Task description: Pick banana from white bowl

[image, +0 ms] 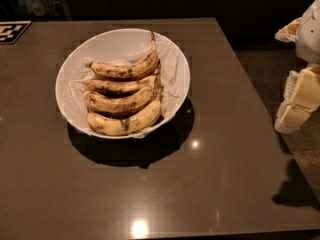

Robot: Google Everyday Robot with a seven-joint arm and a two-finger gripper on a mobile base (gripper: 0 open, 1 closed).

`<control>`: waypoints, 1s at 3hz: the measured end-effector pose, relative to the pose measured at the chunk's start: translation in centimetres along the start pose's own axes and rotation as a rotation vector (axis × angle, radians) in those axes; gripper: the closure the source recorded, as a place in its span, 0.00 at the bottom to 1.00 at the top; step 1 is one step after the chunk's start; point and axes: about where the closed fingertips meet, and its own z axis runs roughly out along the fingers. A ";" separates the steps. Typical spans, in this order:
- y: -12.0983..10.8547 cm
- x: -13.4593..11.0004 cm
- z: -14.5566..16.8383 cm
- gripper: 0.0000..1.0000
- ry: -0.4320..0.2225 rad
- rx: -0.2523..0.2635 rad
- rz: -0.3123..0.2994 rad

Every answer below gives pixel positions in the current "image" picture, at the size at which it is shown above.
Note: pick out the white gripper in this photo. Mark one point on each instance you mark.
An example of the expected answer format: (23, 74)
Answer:
(310, 34)

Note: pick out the spotted banana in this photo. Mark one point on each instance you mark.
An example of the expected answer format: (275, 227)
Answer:
(121, 127)
(119, 106)
(136, 70)
(117, 87)

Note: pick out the white bowl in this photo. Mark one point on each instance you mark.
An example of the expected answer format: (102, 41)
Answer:
(121, 47)

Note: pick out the white jugs in background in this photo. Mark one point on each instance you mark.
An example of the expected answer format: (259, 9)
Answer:
(36, 8)

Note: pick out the black white fiducial marker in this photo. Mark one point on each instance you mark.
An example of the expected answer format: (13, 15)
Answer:
(10, 31)

